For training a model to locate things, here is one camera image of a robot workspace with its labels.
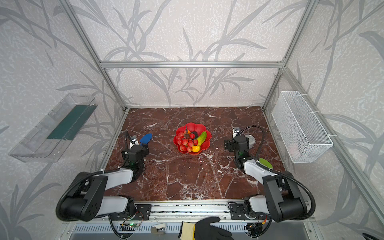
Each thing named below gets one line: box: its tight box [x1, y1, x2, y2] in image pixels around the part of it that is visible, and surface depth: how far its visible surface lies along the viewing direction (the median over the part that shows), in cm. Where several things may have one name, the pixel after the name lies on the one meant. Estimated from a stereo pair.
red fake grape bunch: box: [176, 127, 199, 153], surface depth 91 cm
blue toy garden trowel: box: [139, 133, 153, 146], surface depth 105 cm
